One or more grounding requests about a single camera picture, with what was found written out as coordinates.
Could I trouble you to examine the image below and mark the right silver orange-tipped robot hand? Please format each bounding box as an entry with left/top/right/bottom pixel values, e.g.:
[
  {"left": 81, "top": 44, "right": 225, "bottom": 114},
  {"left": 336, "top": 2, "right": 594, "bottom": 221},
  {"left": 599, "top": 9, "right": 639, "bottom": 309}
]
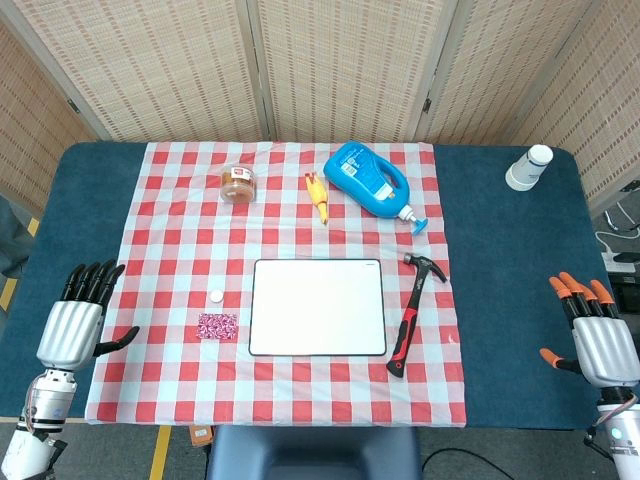
[{"left": 538, "top": 271, "right": 640, "bottom": 389}]

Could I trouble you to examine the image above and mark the left silver black-fingered robot hand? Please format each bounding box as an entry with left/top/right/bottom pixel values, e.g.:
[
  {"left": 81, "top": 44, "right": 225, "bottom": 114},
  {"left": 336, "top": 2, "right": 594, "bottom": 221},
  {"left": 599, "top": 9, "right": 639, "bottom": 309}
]
[{"left": 35, "top": 258, "right": 141, "bottom": 372}]

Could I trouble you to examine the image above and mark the pink patterned packet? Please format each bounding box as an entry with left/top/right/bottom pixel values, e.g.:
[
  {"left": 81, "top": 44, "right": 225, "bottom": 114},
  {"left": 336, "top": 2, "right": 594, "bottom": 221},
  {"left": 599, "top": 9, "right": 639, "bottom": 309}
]
[{"left": 197, "top": 312, "right": 239, "bottom": 342}]

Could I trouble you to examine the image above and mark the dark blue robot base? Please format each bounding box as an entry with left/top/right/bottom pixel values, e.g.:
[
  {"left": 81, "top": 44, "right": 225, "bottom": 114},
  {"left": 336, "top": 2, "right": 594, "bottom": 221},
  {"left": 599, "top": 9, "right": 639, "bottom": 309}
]
[{"left": 206, "top": 424, "right": 423, "bottom": 480}]

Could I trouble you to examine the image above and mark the black box device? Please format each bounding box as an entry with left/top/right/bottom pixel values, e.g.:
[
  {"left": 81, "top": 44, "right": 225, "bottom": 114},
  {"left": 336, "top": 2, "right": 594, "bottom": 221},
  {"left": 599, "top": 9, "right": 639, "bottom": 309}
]
[{"left": 610, "top": 282, "right": 640, "bottom": 314}]

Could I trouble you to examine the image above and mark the white power strip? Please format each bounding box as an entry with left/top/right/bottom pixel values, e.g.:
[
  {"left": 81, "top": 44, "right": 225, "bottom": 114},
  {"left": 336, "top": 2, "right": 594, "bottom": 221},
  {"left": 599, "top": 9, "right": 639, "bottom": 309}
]
[{"left": 601, "top": 251, "right": 640, "bottom": 274}]

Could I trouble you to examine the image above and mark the red white checked tablecloth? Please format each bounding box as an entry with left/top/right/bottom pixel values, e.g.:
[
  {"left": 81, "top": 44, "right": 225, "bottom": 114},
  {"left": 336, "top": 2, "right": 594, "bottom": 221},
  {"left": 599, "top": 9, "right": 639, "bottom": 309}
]
[{"left": 84, "top": 141, "right": 468, "bottom": 428}]

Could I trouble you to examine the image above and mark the dark blue table cover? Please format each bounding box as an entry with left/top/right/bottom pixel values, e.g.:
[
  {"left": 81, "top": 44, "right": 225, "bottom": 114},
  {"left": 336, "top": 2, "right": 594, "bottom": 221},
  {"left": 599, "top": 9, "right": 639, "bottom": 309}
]
[{"left": 0, "top": 141, "right": 619, "bottom": 432}]

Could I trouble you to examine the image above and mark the white paper cup stack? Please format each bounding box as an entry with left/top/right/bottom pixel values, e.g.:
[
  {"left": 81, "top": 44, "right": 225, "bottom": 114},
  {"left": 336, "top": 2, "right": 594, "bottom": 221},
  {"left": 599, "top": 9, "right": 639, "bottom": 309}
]
[{"left": 504, "top": 144, "right": 554, "bottom": 192}]

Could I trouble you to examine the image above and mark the red black claw hammer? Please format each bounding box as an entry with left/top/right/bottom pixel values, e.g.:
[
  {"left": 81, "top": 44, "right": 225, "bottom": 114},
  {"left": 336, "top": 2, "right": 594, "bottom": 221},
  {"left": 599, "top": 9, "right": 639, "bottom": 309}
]
[{"left": 385, "top": 252, "right": 449, "bottom": 380}]

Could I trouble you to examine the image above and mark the bamboo folding screen panel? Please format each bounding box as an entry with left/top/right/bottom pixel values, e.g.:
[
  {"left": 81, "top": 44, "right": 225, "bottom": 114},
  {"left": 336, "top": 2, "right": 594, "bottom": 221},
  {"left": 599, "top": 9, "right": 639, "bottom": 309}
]
[
  {"left": 0, "top": 0, "right": 274, "bottom": 144},
  {"left": 509, "top": 0, "right": 640, "bottom": 206},
  {"left": 247, "top": 0, "right": 459, "bottom": 144},
  {"left": 414, "top": 0, "right": 609, "bottom": 146},
  {"left": 0, "top": 22, "right": 99, "bottom": 216}
]

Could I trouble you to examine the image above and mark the clear jar of orange snacks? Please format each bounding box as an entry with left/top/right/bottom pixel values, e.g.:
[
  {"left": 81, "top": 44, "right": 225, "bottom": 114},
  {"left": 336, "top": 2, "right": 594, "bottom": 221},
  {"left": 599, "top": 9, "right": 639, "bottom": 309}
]
[{"left": 220, "top": 165, "right": 258, "bottom": 205}]

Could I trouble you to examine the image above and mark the yellow rubber chicken toy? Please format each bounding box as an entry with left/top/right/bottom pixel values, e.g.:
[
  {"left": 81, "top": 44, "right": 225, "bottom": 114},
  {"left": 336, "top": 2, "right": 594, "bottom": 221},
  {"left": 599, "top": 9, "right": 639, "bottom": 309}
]
[{"left": 303, "top": 171, "right": 331, "bottom": 227}]

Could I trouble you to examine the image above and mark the blue pump soap bottle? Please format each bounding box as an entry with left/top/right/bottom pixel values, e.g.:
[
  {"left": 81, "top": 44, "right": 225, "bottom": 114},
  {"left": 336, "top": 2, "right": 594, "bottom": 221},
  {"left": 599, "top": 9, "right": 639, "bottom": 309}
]
[{"left": 322, "top": 141, "right": 430, "bottom": 237}]

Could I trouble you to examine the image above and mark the black floor cable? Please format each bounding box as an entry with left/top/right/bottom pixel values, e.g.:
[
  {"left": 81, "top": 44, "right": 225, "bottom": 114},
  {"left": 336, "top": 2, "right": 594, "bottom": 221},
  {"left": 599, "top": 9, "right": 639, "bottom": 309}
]
[{"left": 419, "top": 447, "right": 516, "bottom": 480}]

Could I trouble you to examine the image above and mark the white rectangular board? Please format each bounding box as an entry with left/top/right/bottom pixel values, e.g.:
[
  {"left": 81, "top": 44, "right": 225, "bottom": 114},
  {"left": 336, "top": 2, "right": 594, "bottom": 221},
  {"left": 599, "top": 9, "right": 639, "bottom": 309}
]
[{"left": 248, "top": 258, "right": 388, "bottom": 358}]

